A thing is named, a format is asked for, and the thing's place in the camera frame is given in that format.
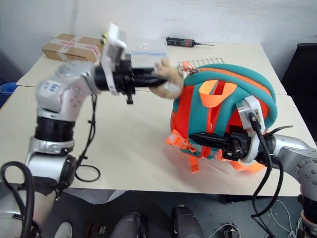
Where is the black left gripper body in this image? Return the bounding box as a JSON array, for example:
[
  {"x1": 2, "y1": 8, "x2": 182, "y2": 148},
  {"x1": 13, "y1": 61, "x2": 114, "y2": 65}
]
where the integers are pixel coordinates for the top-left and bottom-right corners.
[{"x1": 112, "y1": 55, "x2": 137, "y2": 105}]

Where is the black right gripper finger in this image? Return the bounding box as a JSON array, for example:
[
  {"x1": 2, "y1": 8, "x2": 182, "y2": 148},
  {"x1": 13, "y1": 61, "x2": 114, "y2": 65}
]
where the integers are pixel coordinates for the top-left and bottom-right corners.
[
  {"x1": 188, "y1": 132, "x2": 232, "y2": 144},
  {"x1": 195, "y1": 139, "x2": 233, "y2": 152}
]

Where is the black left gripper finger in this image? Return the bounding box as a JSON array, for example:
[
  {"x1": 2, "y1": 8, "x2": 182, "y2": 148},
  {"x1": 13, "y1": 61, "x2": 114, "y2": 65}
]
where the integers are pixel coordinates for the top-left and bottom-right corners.
[
  {"x1": 133, "y1": 75, "x2": 169, "y2": 88},
  {"x1": 131, "y1": 67, "x2": 159, "y2": 78}
]

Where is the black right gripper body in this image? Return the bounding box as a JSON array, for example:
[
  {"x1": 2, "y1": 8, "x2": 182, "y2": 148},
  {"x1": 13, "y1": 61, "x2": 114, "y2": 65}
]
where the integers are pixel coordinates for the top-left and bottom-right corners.
[{"x1": 221, "y1": 125, "x2": 254, "y2": 161}]

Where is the beige plush toy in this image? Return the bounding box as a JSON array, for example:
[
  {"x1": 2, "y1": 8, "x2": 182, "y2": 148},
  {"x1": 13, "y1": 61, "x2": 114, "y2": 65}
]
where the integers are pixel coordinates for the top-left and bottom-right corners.
[{"x1": 151, "y1": 58, "x2": 185, "y2": 100}]

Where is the orange and teal backpack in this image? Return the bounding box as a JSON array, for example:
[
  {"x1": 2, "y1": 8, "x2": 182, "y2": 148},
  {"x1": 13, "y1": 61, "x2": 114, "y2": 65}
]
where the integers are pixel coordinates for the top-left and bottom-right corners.
[{"x1": 165, "y1": 63, "x2": 277, "y2": 174}]

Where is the white plastic box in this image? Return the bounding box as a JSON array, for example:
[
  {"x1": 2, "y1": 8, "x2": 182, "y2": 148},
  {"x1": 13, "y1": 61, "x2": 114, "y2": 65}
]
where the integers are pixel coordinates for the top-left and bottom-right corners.
[{"x1": 126, "y1": 39, "x2": 168, "y2": 70}]

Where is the taped brown cardboard box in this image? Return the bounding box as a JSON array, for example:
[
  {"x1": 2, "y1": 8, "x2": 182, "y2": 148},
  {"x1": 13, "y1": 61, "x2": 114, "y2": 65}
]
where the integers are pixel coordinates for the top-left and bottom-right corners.
[{"x1": 41, "y1": 33, "x2": 105, "y2": 63}]

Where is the black and red electric screwdriver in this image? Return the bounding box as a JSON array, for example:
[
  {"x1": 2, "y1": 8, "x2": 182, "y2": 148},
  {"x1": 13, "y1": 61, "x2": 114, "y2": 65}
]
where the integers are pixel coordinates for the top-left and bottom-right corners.
[{"x1": 165, "y1": 36, "x2": 215, "y2": 48}]

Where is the dark rounded shape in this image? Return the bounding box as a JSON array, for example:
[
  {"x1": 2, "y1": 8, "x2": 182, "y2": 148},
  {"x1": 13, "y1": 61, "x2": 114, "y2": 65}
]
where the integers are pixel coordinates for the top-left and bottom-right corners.
[
  {"x1": 171, "y1": 205, "x2": 205, "y2": 238},
  {"x1": 115, "y1": 212, "x2": 149, "y2": 238}
]

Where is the black office chair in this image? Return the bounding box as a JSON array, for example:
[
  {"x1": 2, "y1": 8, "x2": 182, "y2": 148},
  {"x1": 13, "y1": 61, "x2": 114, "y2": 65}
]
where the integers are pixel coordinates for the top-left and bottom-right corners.
[{"x1": 280, "y1": 43, "x2": 317, "y2": 142}]

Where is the blue rolled mat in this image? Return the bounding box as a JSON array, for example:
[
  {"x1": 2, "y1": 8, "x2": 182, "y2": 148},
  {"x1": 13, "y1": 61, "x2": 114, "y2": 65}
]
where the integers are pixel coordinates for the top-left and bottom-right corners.
[{"x1": 0, "y1": 82, "x2": 18, "y2": 109}]

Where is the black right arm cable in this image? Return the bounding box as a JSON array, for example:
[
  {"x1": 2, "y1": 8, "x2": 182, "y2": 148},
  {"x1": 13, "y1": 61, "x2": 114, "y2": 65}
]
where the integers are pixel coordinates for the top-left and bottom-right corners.
[{"x1": 249, "y1": 112, "x2": 285, "y2": 219}]

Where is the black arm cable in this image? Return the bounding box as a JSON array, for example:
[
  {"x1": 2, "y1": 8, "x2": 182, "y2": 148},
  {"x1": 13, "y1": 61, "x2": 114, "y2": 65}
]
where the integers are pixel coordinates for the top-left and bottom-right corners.
[
  {"x1": 249, "y1": 112, "x2": 285, "y2": 219},
  {"x1": 74, "y1": 94, "x2": 102, "y2": 183}
]

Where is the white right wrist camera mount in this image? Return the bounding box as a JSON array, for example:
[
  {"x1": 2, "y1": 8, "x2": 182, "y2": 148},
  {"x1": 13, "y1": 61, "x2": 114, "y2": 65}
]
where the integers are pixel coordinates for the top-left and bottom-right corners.
[{"x1": 236, "y1": 95, "x2": 267, "y2": 164}]

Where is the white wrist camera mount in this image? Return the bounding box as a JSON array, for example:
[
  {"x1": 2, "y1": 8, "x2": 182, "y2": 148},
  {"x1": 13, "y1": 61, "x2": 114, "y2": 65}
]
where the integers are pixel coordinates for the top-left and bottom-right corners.
[
  {"x1": 100, "y1": 22, "x2": 128, "y2": 96},
  {"x1": 236, "y1": 95, "x2": 267, "y2": 164}
]

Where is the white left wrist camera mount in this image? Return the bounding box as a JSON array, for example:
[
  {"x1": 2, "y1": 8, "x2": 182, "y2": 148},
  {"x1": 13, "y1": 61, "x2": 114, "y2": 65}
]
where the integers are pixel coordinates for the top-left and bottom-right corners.
[{"x1": 100, "y1": 22, "x2": 128, "y2": 96}]

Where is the metal wire rack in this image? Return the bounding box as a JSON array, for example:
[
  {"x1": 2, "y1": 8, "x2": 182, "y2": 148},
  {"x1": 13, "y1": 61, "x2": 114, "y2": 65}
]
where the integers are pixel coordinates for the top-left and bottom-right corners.
[{"x1": 177, "y1": 57, "x2": 225, "y2": 72}]

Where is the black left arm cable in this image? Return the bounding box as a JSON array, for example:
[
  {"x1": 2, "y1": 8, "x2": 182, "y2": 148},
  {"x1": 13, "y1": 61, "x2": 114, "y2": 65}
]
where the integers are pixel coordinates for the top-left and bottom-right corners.
[{"x1": 74, "y1": 94, "x2": 102, "y2": 183}]

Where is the white floor cable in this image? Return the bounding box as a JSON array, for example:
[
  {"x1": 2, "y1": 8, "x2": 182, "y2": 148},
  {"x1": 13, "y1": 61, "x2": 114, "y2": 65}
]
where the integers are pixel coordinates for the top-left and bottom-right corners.
[{"x1": 268, "y1": 198, "x2": 304, "y2": 238}]

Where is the thick black hose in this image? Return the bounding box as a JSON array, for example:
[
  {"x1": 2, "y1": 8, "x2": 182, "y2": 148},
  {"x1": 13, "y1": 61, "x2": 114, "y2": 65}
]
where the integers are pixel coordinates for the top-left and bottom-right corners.
[{"x1": 0, "y1": 161, "x2": 36, "y2": 238}]

